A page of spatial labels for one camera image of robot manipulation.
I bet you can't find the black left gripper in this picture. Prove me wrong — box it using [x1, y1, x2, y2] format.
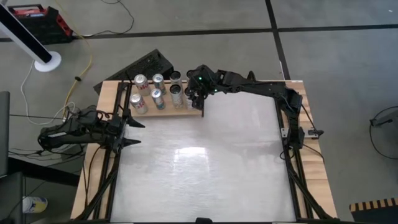
[108, 113, 146, 153]

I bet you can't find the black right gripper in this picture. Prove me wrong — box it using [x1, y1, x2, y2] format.
[187, 64, 218, 111]

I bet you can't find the white yellow Celsius can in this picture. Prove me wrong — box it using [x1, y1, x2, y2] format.
[169, 83, 185, 110]

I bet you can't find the silver red Celsius can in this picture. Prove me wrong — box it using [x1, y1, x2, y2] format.
[169, 70, 183, 86]

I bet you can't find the silver Diet Coke can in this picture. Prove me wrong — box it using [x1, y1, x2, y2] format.
[129, 93, 149, 115]
[134, 73, 152, 96]

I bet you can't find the blue silver Red Bull can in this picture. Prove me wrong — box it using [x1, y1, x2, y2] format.
[152, 73, 167, 95]
[150, 88, 166, 110]

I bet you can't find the wooden shelf board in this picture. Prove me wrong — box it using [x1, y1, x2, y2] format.
[128, 82, 203, 118]

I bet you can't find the white black floor stand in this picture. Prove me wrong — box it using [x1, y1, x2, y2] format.
[0, 2, 62, 73]

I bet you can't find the small grey adapter box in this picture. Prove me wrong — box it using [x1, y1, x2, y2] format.
[304, 128, 325, 139]

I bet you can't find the white yellow floor can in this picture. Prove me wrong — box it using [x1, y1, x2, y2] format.
[22, 196, 49, 215]

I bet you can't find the dark grey monitor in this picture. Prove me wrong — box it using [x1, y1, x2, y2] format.
[0, 91, 11, 178]

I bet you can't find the red black tool case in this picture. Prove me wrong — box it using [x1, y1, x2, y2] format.
[7, 3, 74, 45]

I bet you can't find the grey floor stand base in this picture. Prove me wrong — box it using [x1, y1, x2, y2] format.
[369, 109, 398, 128]

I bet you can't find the black yellow striped case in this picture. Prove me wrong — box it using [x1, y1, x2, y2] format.
[349, 197, 398, 224]

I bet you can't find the black metal shelf frame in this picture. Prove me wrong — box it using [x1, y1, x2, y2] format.
[117, 67, 206, 121]

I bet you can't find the yellow floor cable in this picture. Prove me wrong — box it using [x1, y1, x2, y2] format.
[62, 0, 93, 110]

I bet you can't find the white floor cable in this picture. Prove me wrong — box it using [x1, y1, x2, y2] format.
[20, 60, 35, 125]

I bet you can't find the black looped floor cable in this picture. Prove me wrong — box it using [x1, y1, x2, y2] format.
[369, 105, 398, 162]

